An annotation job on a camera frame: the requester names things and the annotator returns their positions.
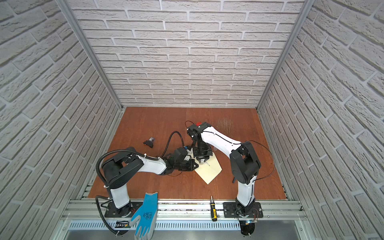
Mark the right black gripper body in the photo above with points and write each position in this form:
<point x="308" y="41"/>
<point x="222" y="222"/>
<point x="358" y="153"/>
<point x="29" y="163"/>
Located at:
<point x="202" y="151"/>

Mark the blue grey work glove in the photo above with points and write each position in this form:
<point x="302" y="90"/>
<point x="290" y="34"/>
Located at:
<point x="146" y="217"/>

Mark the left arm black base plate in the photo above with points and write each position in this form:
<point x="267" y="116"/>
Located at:
<point x="125" y="212"/>

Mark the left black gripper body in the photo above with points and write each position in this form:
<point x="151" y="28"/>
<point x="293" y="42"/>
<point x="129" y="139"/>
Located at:
<point x="187" y="165"/>

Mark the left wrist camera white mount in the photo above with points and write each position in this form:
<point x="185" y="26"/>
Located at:
<point x="189" y="150"/>

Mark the small black clear plug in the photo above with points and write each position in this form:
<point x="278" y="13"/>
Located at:
<point x="149" y="142"/>

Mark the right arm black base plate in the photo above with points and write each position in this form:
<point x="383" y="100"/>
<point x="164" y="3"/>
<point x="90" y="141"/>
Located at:
<point x="236" y="210"/>

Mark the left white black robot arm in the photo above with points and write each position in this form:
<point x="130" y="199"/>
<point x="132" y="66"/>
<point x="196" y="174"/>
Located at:
<point x="117" y="167"/>

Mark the black yellow screwdriver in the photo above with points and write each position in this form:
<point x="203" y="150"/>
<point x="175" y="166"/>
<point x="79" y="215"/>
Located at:
<point x="213" y="211"/>

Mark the cream yellow envelope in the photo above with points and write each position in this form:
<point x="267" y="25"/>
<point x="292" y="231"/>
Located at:
<point x="208" y="170"/>

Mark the aluminium front rail frame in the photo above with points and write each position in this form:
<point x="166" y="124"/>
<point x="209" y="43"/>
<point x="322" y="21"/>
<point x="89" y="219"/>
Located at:
<point x="188" y="215"/>

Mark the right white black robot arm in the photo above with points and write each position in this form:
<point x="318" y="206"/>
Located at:
<point x="245" y="164"/>

